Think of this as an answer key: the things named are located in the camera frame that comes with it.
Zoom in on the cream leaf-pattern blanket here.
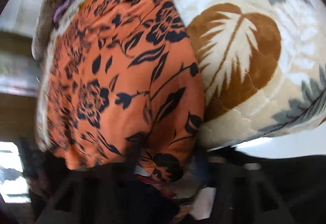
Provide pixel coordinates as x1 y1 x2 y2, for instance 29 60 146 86
174 0 325 149

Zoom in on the orange black floral garment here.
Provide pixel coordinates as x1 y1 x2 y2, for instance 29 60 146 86
47 0 204 182

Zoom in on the purple cloth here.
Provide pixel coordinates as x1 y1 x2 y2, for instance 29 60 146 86
53 0 74 24

